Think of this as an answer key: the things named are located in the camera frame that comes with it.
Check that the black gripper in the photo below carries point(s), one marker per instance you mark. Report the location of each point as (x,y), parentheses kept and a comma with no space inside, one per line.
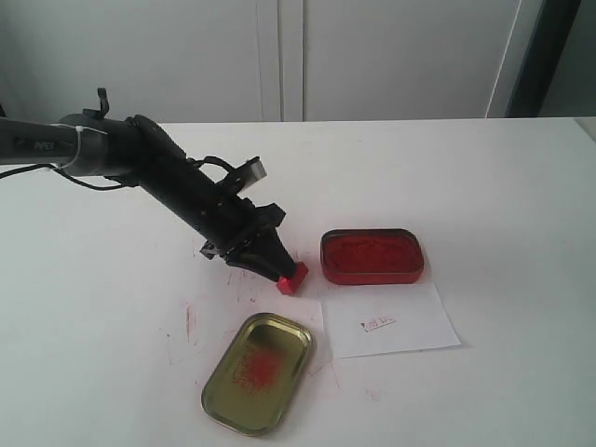
(245,234)

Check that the red rubber stamp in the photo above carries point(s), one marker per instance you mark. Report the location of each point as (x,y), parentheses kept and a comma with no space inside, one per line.
(290,286)

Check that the red ink pad tin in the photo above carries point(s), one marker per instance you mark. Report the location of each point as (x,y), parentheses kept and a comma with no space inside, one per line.
(354,257)

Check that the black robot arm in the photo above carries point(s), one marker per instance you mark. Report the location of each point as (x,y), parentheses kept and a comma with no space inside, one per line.
(137,152)

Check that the white paper sheet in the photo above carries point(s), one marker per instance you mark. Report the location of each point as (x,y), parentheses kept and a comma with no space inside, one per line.
(363,321)

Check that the gold metal tin lid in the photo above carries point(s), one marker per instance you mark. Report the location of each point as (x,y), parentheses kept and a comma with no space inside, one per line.
(254,382)

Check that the white cabinet doors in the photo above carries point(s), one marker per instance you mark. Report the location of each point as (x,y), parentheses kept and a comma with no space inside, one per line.
(241,61)

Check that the white zip tie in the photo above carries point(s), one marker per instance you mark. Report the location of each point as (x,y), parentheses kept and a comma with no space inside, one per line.
(89,143)

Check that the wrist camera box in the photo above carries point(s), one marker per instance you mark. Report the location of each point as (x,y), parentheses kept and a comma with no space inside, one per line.
(246,175)

